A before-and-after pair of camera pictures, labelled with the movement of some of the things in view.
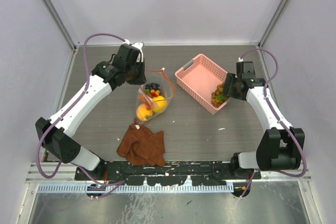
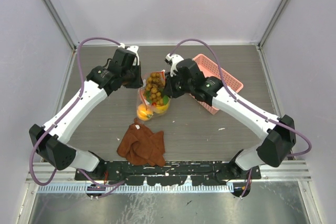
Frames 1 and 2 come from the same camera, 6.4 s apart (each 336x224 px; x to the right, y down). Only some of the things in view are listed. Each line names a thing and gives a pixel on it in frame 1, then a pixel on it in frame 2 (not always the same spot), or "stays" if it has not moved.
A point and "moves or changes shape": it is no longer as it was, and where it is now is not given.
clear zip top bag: [155, 95] stays
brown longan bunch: [218, 97] moves or changes shape
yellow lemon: [159, 104] stays
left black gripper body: [135, 74] stays
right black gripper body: [238, 94] -> [176, 87]
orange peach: [143, 113] stays
